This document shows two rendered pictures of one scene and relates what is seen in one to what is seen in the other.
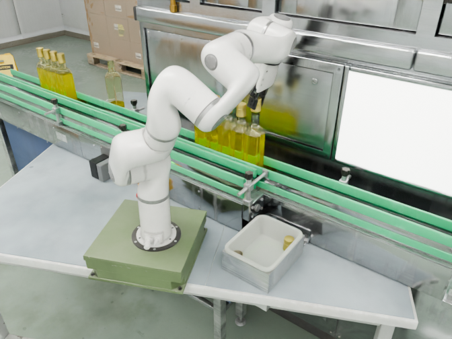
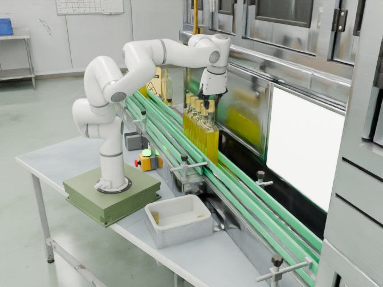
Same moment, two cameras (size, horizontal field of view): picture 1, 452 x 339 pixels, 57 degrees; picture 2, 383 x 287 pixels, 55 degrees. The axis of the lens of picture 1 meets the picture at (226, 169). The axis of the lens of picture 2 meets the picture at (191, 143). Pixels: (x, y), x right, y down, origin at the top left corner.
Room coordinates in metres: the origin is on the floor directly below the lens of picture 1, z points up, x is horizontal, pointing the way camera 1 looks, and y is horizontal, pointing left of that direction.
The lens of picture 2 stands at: (0.01, -0.77, 1.64)
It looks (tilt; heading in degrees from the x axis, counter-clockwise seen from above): 24 degrees down; 31
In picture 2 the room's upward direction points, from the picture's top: straight up
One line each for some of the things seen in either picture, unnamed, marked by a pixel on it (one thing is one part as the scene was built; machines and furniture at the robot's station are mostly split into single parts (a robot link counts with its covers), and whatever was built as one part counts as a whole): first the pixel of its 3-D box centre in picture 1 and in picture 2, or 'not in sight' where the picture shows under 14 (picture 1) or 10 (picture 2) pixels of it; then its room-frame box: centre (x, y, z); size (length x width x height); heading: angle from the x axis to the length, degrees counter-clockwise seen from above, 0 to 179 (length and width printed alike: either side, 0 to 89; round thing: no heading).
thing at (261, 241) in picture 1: (264, 249); (177, 219); (1.00, -0.12, 0.80); 0.22 x 0.17 x 0.09; 143
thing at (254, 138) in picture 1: (253, 153); (210, 146); (1.29, -0.10, 0.99); 0.06 x 0.06 x 0.21; 54
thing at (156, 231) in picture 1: (154, 218); (110, 169); (1.00, 0.22, 0.92); 0.16 x 0.13 x 0.15; 179
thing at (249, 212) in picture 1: (253, 206); (193, 187); (1.16, -0.10, 0.85); 0.09 x 0.04 x 0.07; 143
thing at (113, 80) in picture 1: (114, 87); (166, 89); (1.90, 0.54, 1.01); 0.06 x 0.06 x 0.26; 61
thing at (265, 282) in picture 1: (268, 247); (184, 219); (1.02, -0.14, 0.79); 0.27 x 0.17 x 0.08; 143
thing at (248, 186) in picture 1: (252, 185); (190, 168); (1.14, -0.09, 0.95); 0.17 x 0.03 x 0.12; 143
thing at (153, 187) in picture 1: (148, 172); (108, 134); (1.02, 0.22, 1.08); 0.13 x 0.10 x 0.16; 120
